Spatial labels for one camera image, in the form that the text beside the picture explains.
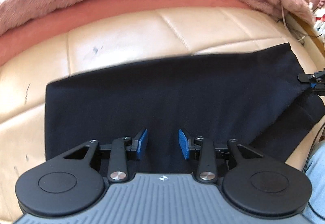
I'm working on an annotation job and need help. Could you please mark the black cable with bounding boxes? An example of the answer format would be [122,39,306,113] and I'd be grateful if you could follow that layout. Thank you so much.
[302,112,325,219]

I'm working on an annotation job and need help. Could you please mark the white charging cable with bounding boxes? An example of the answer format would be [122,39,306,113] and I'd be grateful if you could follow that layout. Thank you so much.
[279,5,291,33]

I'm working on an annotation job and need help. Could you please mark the pink bed sheet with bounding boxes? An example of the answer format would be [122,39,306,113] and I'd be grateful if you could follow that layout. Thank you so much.
[1,0,249,65]

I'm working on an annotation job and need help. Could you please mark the black pants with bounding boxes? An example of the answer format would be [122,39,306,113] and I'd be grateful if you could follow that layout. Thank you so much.
[45,44,324,173]

